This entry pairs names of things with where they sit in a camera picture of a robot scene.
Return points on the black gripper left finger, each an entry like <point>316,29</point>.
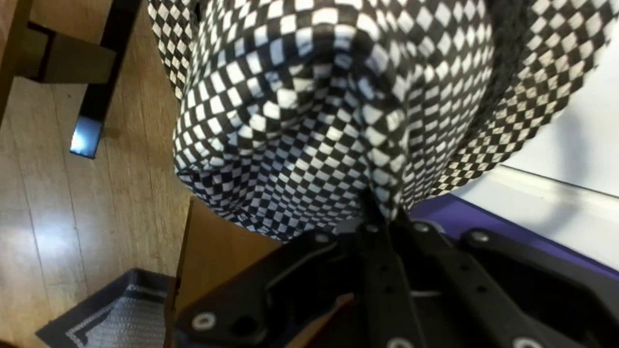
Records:
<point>380,270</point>

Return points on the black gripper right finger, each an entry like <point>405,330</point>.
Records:
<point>490,290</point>

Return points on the black white checkered cloth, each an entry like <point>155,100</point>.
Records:
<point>322,96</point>

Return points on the brown cardboard box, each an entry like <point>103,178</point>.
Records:
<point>213,257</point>

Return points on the grey floor mat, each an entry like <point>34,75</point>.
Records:
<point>123,315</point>

